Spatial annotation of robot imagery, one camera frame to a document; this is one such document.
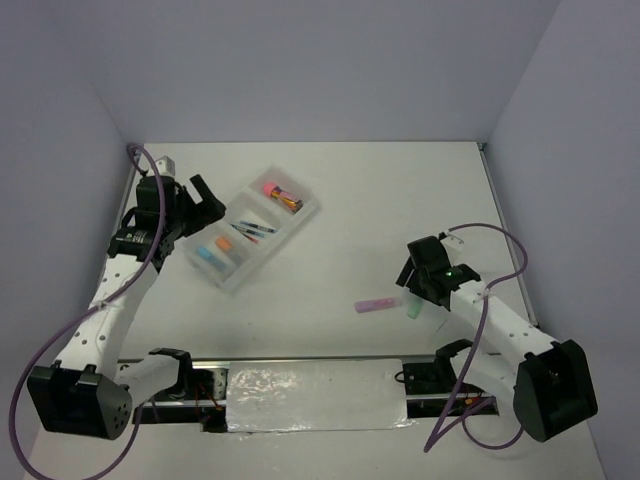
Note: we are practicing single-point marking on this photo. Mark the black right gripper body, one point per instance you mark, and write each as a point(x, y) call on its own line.
point(417, 285)

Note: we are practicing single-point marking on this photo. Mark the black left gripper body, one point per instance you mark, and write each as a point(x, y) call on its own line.
point(189, 217)

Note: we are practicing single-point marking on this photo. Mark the green lead case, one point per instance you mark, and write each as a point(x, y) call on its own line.
point(415, 305)

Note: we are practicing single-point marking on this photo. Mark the purple lead case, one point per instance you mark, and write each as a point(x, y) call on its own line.
point(373, 305)

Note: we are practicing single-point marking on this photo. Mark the blue lead case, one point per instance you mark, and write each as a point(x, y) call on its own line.
point(207, 256)

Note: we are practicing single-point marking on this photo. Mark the blue pen refill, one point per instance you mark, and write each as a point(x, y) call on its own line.
point(258, 227)
point(249, 231)

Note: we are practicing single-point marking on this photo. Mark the red pen refill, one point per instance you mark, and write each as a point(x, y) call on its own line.
point(252, 239)

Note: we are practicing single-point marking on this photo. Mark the orange capped lead case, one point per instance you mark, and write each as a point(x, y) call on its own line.
point(230, 250)

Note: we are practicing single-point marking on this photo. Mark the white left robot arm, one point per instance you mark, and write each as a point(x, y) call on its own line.
point(84, 392)

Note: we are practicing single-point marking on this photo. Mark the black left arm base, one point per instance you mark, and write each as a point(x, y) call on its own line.
point(198, 397)

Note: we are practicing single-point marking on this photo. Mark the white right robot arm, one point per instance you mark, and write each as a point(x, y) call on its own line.
point(545, 383)

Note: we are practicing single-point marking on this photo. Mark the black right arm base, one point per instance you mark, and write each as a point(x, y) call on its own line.
point(428, 385)

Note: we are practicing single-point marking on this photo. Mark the clear three-compartment plastic tray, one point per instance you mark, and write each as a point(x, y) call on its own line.
point(260, 218)

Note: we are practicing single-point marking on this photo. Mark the silver foil tape strip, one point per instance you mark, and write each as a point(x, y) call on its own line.
point(330, 395)

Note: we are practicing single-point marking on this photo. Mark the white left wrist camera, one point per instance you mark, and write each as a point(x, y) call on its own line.
point(166, 166)

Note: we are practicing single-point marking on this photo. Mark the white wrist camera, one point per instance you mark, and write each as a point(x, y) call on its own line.
point(166, 166)
point(449, 239)

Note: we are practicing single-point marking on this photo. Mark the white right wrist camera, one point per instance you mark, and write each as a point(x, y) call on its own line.
point(449, 239)

